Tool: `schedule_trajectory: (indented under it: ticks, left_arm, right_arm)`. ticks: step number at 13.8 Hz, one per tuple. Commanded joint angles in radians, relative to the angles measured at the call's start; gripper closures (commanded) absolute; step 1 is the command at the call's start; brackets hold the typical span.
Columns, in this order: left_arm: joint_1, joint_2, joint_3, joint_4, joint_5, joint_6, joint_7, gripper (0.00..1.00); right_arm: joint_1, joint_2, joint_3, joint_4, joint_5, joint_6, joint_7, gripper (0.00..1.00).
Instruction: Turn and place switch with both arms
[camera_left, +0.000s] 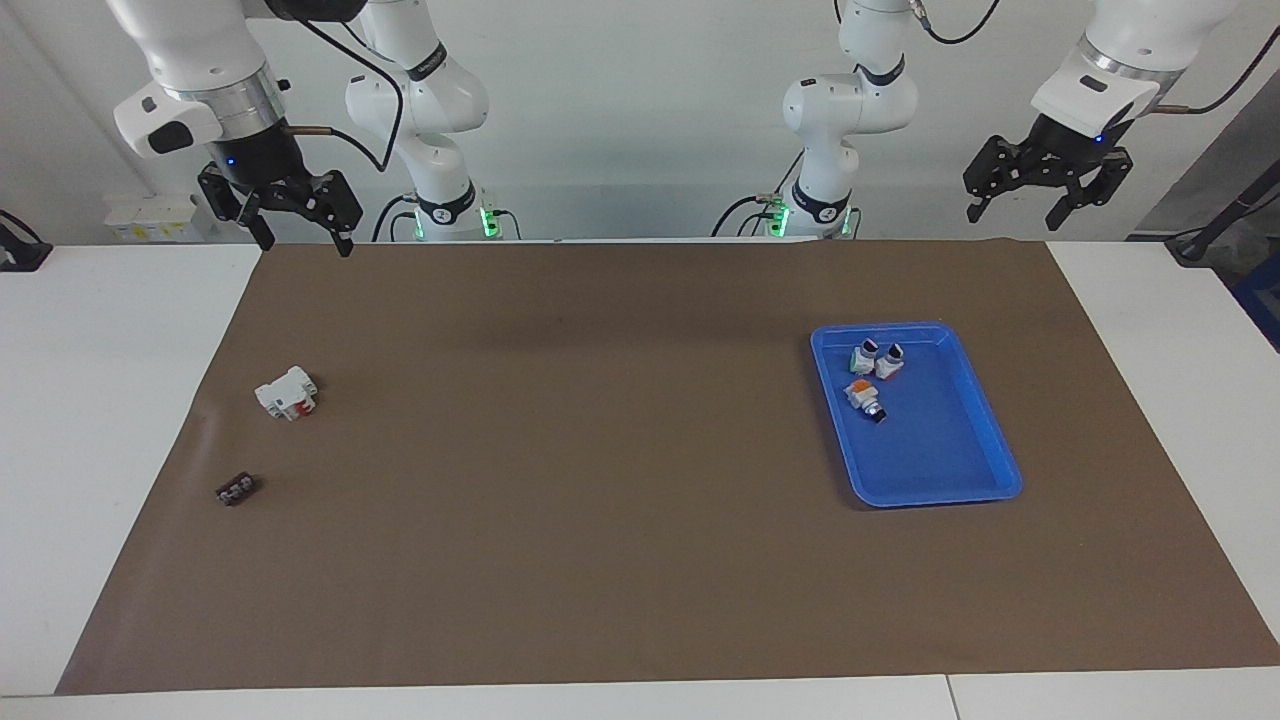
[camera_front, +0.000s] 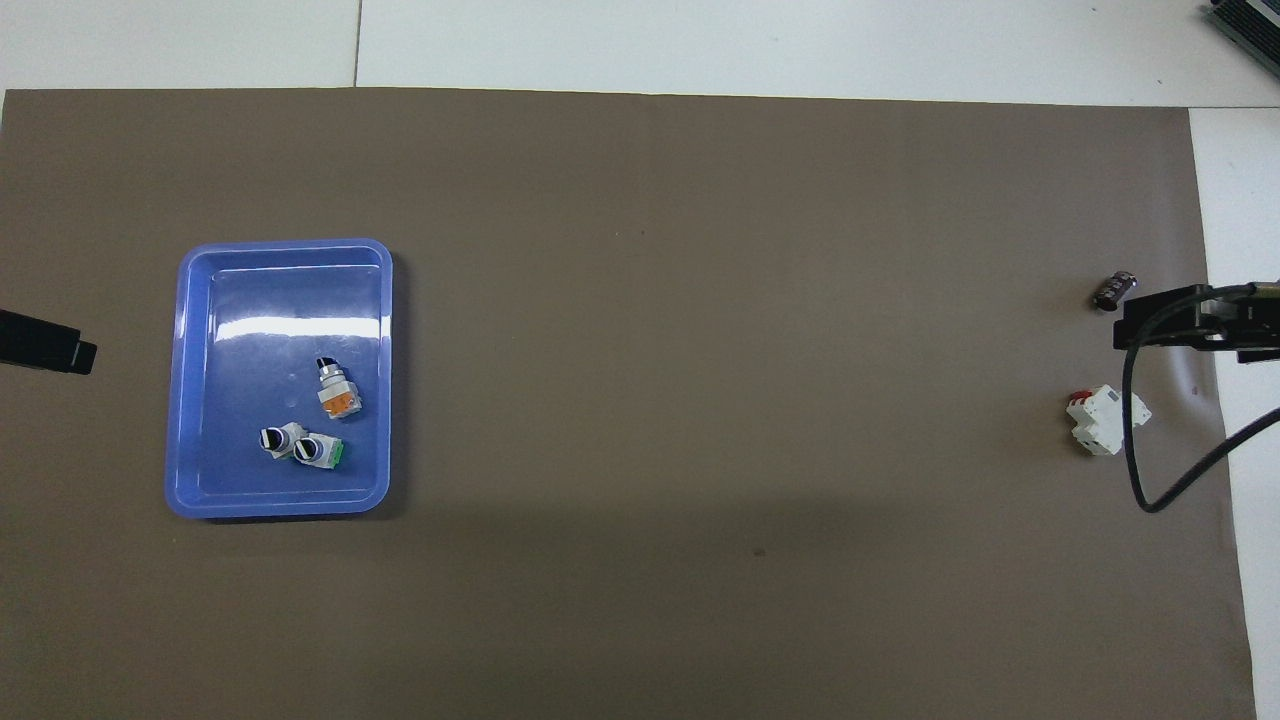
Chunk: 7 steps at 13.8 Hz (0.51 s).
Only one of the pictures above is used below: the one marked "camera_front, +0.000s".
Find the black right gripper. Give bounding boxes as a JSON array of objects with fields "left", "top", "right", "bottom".
[{"left": 1114, "top": 283, "right": 1280, "bottom": 363}]

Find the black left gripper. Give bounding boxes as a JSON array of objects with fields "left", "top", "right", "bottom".
[{"left": 0, "top": 310, "right": 98, "bottom": 376}]

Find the small black terminal block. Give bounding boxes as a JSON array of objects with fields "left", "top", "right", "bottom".
[{"left": 1093, "top": 270, "right": 1139, "bottom": 313}]

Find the white red circuit breaker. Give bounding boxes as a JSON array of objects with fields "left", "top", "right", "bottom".
[{"left": 1065, "top": 385, "right": 1153, "bottom": 457}]

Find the blue plastic tray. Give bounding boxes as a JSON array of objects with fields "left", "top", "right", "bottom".
[{"left": 165, "top": 238, "right": 394, "bottom": 521}]

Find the grey ribbed device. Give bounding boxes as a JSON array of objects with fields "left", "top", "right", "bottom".
[{"left": 1205, "top": 0, "right": 1280, "bottom": 76}]

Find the brown table mat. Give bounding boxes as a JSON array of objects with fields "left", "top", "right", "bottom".
[{"left": 0, "top": 88, "right": 1259, "bottom": 720}]

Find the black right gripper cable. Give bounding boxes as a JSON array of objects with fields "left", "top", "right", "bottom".
[{"left": 1121, "top": 284, "right": 1280, "bottom": 514}]

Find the white black-tipped switch part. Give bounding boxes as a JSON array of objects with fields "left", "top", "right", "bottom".
[{"left": 293, "top": 432, "right": 347, "bottom": 472}]

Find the selector switch orange base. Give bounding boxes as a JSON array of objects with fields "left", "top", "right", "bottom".
[{"left": 315, "top": 356, "right": 364, "bottom": 420}]

